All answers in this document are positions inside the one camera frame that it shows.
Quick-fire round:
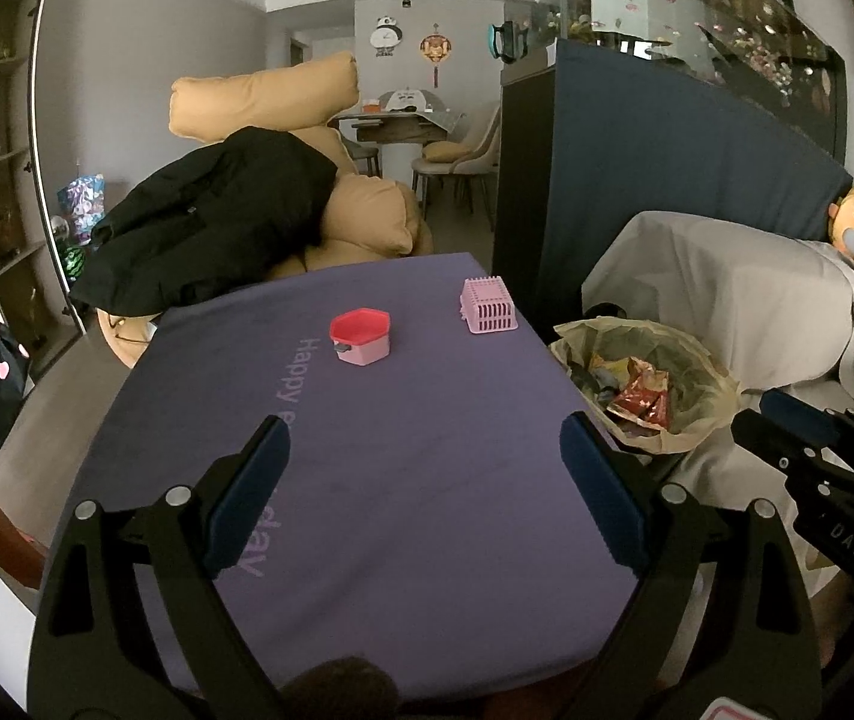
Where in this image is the pink plastic basket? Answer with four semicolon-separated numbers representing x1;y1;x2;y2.
460;277;519;335

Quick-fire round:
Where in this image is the person's right forearm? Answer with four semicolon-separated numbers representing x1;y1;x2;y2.
809;570;854;691

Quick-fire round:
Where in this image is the red snack packet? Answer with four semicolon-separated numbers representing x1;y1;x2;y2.
607;360;674;430

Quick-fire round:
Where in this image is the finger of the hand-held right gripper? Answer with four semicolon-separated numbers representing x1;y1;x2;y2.
730;409;848;485
759;388;846;452

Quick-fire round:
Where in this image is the pink container with red lid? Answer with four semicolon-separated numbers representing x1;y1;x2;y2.
329;307;392;367

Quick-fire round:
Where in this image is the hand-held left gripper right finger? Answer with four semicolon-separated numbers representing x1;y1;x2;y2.
560;412;824;720

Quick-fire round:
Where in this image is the white sofa cover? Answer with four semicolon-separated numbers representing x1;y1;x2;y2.
583;210;854;616

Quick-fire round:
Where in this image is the yellow beanbag sofa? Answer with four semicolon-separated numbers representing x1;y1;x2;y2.
97;124;435;370

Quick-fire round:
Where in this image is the long yellow cushion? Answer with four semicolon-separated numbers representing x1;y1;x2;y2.
169;52;362;143

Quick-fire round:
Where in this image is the purple tablecloth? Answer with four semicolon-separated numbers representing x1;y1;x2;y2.
52;251;642;698

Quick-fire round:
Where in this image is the blue patterned gift bag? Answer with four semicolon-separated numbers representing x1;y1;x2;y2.
58;174;107;245

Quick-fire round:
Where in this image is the dining table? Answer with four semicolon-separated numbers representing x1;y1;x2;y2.
329;109;465;188

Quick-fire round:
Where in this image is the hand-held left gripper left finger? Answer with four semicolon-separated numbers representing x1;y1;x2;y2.
28;415;291;720

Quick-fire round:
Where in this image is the black jacket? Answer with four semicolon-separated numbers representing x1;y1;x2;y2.
68;127;338;316

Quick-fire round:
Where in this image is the black tank cabinet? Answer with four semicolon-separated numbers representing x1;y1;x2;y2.
492;64;559;316

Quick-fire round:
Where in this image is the white dome food cover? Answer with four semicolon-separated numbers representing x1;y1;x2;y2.
380;88;449;115

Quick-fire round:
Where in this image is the teal tank device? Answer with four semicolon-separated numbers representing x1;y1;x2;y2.
488;21;529;62

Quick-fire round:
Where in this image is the glass fish tank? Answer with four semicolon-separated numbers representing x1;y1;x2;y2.
505;0;848;166

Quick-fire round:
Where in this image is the orange hanging wall ornament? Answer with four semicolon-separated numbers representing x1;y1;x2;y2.
419;22;452;89

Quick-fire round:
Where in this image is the grey dining chair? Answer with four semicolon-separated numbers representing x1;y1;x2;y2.
344;139;383;181
412;101;503;233

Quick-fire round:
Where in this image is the open shelf unit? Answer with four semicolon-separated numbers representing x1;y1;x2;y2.
0;0;90;376

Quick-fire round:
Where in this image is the panda wall clock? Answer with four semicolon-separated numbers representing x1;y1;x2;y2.
370;15;404;59

